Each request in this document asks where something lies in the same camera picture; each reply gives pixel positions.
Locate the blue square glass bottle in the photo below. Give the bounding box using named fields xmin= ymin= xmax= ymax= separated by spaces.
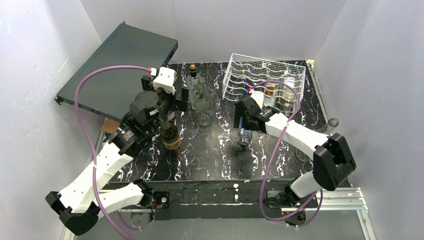
xmin=238 ymin=117 xmax=253 ymax=152

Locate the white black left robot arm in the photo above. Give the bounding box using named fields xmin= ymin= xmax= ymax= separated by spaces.
xmin=45 ymin=76 xmax=189 ymax=236

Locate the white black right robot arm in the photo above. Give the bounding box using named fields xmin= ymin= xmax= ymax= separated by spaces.
xmin=235 ymin=95 xmax=357 ymax=201

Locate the clear round glass bottle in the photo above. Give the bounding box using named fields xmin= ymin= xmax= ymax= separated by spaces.
xmin=194 ymin=77 xmax=213 ymax=126

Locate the clear square bottle black cap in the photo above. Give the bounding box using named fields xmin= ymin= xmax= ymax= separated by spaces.
xmin=186 ymin=64 xmax=200 ymax=110

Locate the dark green wine bottle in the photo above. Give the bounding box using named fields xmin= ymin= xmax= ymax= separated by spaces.
xmin=159 ymin=111 xmax=182 ymax=151

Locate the dark grey rack server box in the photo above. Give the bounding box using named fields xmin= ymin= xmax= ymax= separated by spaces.
xmin=54 ymin=23 xmax=178 ymax=122

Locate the clear bottle white label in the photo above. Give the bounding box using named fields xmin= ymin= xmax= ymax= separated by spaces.
xmin=279 ymin=70 xmax=297 ymax=117

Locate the clear bottle at right edge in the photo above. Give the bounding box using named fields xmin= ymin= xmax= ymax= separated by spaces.
xmin=295 ymin=117 xmax=340 ymax=163

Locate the brown wooden board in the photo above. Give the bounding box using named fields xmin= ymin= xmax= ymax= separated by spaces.
xmin=100 ymin=118 xmax=120 ymax=134

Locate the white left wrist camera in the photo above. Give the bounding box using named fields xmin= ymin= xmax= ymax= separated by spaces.
xmin=149 ymin=66 xmax=177 ymax=95

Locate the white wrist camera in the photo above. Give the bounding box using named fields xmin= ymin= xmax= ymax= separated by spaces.
xmin=246 ymin=87 xmax=265 ymax=110
xmin=149 ymin=66 xmax=177 ymax=95

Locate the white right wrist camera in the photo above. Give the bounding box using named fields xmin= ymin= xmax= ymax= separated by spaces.
xmin=246 ymin=87 xmax=265 ymax=110

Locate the white wire wine rack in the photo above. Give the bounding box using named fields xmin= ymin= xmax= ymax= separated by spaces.
xmin=222 ymin=53 xmax=307 ymax=112

